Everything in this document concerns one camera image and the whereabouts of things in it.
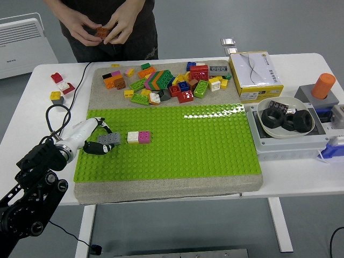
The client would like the person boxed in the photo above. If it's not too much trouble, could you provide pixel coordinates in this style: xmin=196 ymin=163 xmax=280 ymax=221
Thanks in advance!
xmin=58 ymin=0 xmax=159 ymax=63

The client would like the white table leg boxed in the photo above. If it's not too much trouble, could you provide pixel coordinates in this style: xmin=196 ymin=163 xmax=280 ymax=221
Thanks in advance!
xmin=74 ymin=204 xmax=97 ymax=258
xmin=267 ymin=197 xmax=293 ymax=253

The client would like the long grey brick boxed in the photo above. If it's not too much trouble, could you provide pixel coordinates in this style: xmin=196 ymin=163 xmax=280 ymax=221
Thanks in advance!
xmin=209 ymin=65 xmax=230 ymax=76

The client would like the thin black cable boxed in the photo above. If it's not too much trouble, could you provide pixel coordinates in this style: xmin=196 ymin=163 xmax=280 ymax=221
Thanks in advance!
xmin=329 ymin=227 xmax=344 ymax=258

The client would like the person's left hand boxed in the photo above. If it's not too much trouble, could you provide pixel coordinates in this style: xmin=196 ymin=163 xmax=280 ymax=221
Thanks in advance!
xmin=103 ymin=4 xmax=141 ymax=46

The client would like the grey-brown mat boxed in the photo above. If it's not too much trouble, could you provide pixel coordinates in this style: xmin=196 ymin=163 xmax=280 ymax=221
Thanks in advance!
xmin=74 ymin=60 xmax=264 ymax=205

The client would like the black cord with plug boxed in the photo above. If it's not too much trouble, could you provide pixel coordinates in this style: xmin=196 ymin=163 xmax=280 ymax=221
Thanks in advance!
xmin=48 ymin=61 xmax=103 ymax=255

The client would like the red sloped brick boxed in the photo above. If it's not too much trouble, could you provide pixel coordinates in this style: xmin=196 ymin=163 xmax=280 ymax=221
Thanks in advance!
xmin=62 ymin=82 xmax=76 ymax=95

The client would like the small black nut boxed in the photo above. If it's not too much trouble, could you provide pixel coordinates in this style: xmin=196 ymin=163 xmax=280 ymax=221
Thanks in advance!
xmin=282 ymin=114 xmax=296 ymax=132

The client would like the grey building brick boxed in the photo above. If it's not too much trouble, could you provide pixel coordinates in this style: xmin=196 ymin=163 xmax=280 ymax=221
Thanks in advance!
xmin=97 ymin=133 xmax=122 ymax=146

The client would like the white and yellow cardboard box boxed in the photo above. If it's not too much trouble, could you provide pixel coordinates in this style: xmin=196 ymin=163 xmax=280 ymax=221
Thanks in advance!
xmin=228 ymin=51 xmax=285 ymax=104

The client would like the brown orange building brick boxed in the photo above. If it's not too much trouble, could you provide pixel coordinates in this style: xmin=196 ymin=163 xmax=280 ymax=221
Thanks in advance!
xmin=96 ymin=26 xmax=111 ymax=38

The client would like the person's right hand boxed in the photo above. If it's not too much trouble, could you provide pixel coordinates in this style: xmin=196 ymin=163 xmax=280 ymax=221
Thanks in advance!
xmin=58 ymin=6 xmax=104 ymax=47

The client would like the blue plastic device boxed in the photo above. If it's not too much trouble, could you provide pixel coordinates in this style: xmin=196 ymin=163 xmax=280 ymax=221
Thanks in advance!
xmin=321 ymin=135 xmax=344 ymax=164

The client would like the green studded baseplate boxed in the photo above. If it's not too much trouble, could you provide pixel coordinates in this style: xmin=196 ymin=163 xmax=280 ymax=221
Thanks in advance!
xmin=73 ymin=103 xmax=263 ymax=184

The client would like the orange cylinder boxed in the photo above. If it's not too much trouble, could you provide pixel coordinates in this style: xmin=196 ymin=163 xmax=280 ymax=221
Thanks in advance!
xmin=311 ymin=72 xmax=336 ymax=101

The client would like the light grey junction box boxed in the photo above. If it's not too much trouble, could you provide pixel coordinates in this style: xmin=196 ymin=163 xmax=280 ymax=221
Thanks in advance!
xmin=246 ymin=103 xmax=330 ymax=162

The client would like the large red brick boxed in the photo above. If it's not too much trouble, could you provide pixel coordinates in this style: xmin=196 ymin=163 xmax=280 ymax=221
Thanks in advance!
xmin=189 ymin=64 xmax=210 ymax=82

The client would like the grey connector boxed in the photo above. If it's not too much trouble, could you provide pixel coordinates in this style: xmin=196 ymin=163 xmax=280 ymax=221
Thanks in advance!
xmin=331 ymin=104 xmax=344 ymax=127

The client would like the wide green brick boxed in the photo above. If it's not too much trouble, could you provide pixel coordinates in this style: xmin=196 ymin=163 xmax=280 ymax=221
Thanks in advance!
xmin=193 ymin=79 xmax=210 ymax=99

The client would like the brown orange black brick cluster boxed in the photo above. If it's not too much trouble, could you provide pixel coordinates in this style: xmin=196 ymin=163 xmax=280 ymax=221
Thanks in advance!
xmin=102 ymin=70 xmax=127 ymax=90

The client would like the white bowl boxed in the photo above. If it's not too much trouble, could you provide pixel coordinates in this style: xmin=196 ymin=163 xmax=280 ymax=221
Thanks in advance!
xmin=256 ymin=96 xmax=316 ymax=140

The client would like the white ribbed heater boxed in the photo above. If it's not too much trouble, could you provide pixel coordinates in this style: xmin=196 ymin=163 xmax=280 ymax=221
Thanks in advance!
xmin=0 ymin=12 xmax=59 ymax=80

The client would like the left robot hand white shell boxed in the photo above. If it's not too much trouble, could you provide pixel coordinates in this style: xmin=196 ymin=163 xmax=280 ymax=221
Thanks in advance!
xmin=60 ymin=117 xmax=116 ymax=156

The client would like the pink building brick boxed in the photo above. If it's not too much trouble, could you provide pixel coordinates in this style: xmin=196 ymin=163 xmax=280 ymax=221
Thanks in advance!
xmin=138 ymin=130 xmax=152 ymax=145

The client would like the grey block holder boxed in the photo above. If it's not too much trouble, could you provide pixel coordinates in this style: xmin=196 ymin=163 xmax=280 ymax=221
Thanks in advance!
xmin=294 ymin=84 xmax=340 ymax=109

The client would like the large black nut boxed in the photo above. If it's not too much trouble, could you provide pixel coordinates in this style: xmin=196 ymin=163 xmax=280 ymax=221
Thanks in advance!
xmin=292 ymin=109 xmax=315 ymax=133
xmin=262 ymin=107 xmax=285 ymax=128

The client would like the white on yellow brick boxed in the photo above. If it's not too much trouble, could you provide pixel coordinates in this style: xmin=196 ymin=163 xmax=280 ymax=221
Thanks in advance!
xmin=208 ymin=77 xmax=221 ymax=92

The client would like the dark red circuit board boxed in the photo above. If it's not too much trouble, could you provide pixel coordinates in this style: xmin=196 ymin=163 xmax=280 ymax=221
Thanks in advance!
xmin=268 ymin=99 xmax=290 ymax=111

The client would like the dark grey sloped brick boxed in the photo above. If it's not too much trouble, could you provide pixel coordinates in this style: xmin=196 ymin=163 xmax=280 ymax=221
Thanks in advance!
xmin=158 ymin=88 xmax=171 ymax=102

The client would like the striped brick stack green top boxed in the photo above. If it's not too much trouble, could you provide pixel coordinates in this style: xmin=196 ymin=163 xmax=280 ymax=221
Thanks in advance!
xmin=144 ymin=69 xmax=174 ymax=91

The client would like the white building brick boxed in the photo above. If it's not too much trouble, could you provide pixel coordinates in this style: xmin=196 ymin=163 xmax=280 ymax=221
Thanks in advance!
xmin=127 ymin=131 xmax=140 ymax=145

